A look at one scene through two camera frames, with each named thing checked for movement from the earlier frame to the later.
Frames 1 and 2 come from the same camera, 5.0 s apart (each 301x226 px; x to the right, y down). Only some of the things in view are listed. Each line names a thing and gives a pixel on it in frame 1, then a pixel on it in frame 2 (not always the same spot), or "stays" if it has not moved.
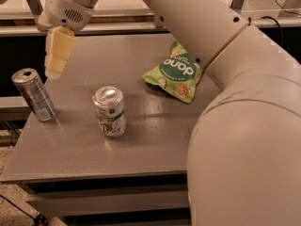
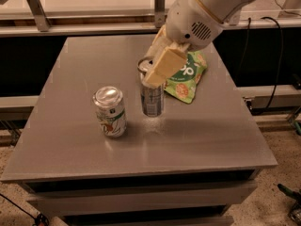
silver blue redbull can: x=27 y=82 -> x=152 y=99
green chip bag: x=180 y=73 stays
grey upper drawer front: x=113 y=200 stays
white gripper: x=64 y=9 -> x=190 y=19
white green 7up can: x=109 y=104 stays
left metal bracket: x=36 y=7 stays
